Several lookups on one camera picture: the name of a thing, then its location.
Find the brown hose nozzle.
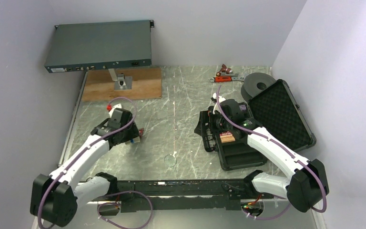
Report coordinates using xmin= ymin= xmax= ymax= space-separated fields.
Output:
xmin=215 ymin=64 xmax=233 ymax=76

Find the clear round dealer button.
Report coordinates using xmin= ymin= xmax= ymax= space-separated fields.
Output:
xmin=164 ymin=154 xmax=177 ymax=167

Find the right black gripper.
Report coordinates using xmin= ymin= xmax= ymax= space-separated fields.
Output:
xmin=194 ymin=110 xmax=233 ymax=136

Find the black poker set case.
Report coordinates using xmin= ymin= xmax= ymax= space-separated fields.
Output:
xmin=201 ymin=79 xmax=316 ymax=171

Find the blue playing card box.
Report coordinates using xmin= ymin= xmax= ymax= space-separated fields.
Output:
xmin=130 ymin=137 xmax=141 ymax=144

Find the grey filament spool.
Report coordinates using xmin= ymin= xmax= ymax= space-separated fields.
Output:
xmin=241 ymin=73 xmax=276 ymax=102

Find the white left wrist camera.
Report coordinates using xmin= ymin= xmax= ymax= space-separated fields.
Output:
xmin=106 ymin=104 xmax=122 ymax=117

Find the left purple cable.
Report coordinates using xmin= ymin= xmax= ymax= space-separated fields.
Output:
xmin=37 ymin=97 xmax=154 ymax=229

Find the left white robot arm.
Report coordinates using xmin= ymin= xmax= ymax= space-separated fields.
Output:
xmin=30 ymin=106 xmax=141 ymax=227

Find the red triangular dealer button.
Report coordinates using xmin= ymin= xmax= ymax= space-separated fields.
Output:
xmin=139 ymin=128 xmax=144 ymax=139

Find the wooden base board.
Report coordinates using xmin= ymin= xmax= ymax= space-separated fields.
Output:
xmin=81 ymin=67 xmax=162 ymax=102

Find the purple cable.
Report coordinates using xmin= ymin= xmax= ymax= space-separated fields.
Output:
xmin=216 ymin=85 xmax=327 ymax=221
xmin=37 ymin=97 xmax=154 ymax=229

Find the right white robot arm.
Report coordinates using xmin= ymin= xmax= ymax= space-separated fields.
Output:
xmin=194 ymin=96 xmax=329 ymax=213

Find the dark green rack device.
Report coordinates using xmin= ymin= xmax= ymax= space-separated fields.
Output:
xmin=44 ymin=20 xmax=155 ymax=73

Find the purple poker chip stack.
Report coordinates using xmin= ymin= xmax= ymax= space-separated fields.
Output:
xmin=239 ymin=105 xmax=247 ymax=112

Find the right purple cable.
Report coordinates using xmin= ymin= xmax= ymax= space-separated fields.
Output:
xmin=216 ymin=85 xmax=327 ymax=221

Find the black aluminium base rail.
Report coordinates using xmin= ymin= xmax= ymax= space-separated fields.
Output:
xmin=39 ymin=179 xmax=318 ymax=217

